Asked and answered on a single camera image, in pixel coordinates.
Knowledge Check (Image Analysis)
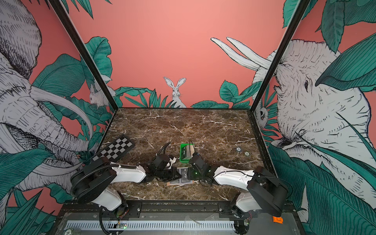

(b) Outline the green plastic tray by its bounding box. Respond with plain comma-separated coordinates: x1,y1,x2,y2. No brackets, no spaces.
179,143,195,163

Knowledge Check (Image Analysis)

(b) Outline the tan leather card holder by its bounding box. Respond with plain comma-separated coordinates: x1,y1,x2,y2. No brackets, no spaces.
167,167,194,186

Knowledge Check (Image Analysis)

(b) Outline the checkerboard calibration plate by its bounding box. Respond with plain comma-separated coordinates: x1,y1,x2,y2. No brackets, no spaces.
92,134,135,162

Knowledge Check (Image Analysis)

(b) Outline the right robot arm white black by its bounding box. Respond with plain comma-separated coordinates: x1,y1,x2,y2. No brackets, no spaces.
188,153,289,217

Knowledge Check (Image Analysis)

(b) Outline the orange connector block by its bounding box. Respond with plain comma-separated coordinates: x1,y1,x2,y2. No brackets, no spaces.
272,216,284,224

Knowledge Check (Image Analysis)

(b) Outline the black mounting rail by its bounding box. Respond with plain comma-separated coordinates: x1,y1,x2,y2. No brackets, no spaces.
58,200,294,219

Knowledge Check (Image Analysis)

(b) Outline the stack of credit cards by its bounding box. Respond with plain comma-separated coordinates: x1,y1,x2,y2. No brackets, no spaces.
184,145,195,159

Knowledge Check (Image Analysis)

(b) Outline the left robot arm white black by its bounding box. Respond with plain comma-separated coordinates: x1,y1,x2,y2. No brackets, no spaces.
70,154,182,217

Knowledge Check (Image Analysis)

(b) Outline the white slotted cable duct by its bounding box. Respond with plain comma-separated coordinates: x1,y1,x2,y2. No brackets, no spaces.
64,220,235,231

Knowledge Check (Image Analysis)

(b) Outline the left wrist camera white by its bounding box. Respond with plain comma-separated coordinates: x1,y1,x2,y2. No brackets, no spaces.
167,157,176,169

